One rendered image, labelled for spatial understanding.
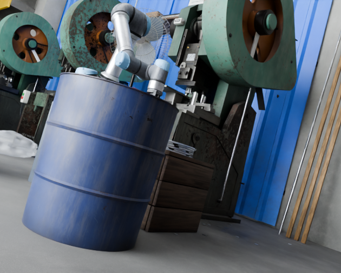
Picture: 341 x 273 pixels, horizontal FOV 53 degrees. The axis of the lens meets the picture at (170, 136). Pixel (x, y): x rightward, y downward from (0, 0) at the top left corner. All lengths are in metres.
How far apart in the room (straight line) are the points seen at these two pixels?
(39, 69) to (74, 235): 4.30
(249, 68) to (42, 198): 1.58
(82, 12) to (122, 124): 2.62
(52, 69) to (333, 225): 4.06
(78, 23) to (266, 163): 2.19
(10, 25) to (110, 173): 4.20
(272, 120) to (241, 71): 1.29
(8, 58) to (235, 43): 3.51
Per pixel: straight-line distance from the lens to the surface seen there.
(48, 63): 5.29
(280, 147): 3.30
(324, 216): 3.11
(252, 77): 2.31
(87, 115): 1.02
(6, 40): 5.05
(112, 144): 1.01
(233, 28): 2.13
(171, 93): 2.39
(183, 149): 1.61
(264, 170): 3.32
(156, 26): 3.29
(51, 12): 7.49
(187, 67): 2.52
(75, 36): 3.49
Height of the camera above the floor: 0.30
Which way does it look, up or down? 4 degrees up
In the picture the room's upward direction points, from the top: 16 degrees clockwise
